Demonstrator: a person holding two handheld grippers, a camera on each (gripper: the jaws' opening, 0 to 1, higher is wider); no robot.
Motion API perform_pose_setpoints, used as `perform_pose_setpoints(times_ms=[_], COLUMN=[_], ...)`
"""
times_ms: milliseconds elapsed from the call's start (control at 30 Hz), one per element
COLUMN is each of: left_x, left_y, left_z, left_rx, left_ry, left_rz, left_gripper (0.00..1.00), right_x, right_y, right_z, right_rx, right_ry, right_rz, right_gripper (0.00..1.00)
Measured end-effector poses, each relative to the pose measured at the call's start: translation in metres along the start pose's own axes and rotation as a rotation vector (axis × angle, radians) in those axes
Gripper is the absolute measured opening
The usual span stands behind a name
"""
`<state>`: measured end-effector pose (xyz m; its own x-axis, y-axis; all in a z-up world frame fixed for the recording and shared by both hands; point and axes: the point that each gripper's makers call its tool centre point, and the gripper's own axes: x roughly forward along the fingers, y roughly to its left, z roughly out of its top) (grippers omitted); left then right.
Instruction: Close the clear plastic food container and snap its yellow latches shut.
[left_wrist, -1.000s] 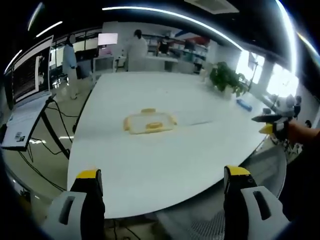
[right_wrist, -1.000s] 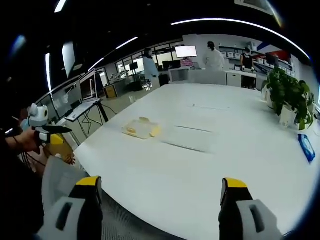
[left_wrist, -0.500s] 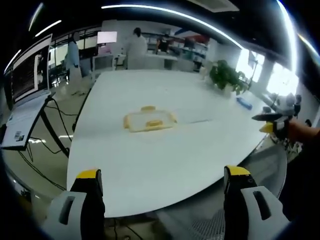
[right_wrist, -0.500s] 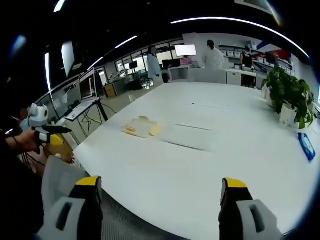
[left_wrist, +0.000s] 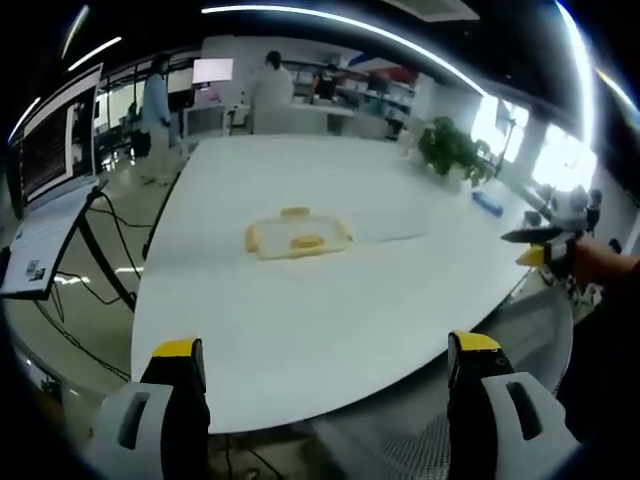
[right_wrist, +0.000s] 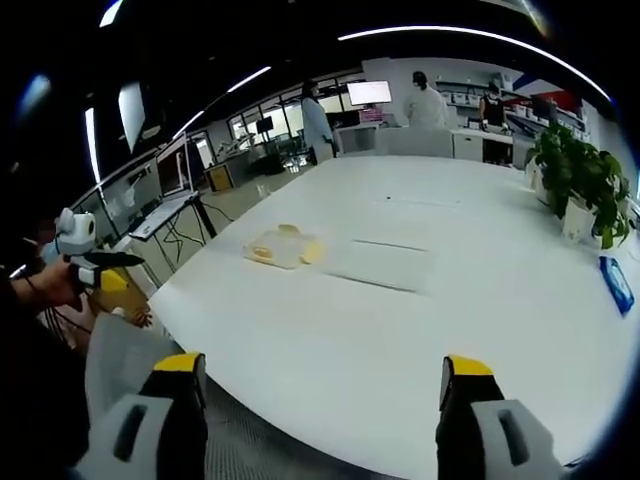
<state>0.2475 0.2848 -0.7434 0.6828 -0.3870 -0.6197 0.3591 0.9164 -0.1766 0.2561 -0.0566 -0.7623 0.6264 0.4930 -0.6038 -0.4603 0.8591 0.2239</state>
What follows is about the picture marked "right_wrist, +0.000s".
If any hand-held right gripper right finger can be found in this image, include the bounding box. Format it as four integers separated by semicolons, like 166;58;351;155
435;353;564;480

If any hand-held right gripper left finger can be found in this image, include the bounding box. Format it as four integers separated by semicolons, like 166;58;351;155
74;351;209;480

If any person's left hand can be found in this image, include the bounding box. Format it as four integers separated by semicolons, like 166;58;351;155
10;260;84;309

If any laptop on stand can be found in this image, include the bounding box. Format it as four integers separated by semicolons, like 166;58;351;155
128;131;200;240

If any hanging display screen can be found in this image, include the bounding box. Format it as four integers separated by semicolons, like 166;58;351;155
117;81;147;155

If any yellow box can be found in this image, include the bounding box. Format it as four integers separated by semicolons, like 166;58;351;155
206;164;235;193

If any clear plastic bag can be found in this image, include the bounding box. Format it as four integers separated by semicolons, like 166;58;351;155
241;224;321;271

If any blue wipes packet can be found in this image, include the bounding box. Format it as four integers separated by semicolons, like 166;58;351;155
598;255;636;318

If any short ceiling light strip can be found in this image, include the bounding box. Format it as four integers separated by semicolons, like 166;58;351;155
226;65;273;95

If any white plant pot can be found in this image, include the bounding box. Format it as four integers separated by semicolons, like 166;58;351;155
561;193;597;242

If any green potted plant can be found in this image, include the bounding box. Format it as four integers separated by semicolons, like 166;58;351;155
524;118;637;250

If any white counter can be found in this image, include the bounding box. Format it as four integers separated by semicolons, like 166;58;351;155
333;123;517;165

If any white computer monitor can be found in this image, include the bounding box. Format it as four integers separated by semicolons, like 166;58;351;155
346;80;393;108

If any long ceiling light strip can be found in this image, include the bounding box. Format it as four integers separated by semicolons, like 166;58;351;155
336;25;610;97

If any black cable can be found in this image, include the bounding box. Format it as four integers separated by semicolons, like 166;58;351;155
43;298;94;347

